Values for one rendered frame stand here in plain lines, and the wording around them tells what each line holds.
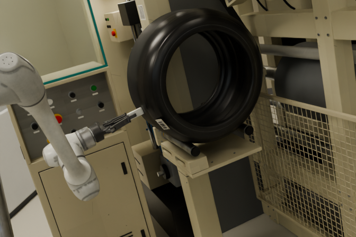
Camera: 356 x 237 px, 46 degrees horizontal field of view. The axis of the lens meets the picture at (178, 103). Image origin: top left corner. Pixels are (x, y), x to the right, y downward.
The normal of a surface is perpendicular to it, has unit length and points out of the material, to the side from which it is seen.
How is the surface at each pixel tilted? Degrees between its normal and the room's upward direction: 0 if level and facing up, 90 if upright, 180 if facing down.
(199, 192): 90
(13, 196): 90
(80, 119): 90
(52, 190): 90
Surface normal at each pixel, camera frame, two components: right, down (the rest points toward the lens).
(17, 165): 0.94, -0.14
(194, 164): 0.39, 0.17
